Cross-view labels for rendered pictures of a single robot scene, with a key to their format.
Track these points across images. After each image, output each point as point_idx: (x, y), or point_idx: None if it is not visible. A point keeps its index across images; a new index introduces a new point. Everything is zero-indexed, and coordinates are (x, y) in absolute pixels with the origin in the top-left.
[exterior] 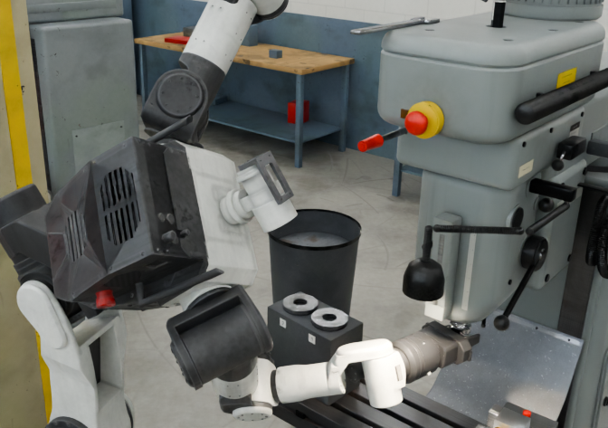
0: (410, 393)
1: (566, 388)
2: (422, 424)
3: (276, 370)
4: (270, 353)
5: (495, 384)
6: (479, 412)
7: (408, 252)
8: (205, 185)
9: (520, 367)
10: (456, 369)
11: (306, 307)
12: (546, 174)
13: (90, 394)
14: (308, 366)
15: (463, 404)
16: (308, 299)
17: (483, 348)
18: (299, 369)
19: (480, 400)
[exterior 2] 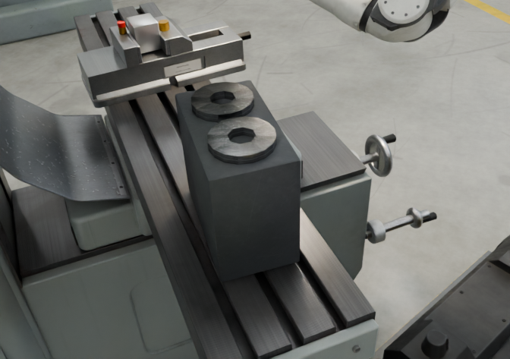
0: (139, 161)
1: (1, 86)
2: (171, 126)
3: None
4: None
5: (33, 142)
6: (71, 158)
7: None
8: None
9: (2, 113)
10: (40, 175)
11: (240, 123)
12: None
13: None
14: None
15: (75, 171)
16: (221, 138)
17: (0, 140)
18: None
19: (58, 157)
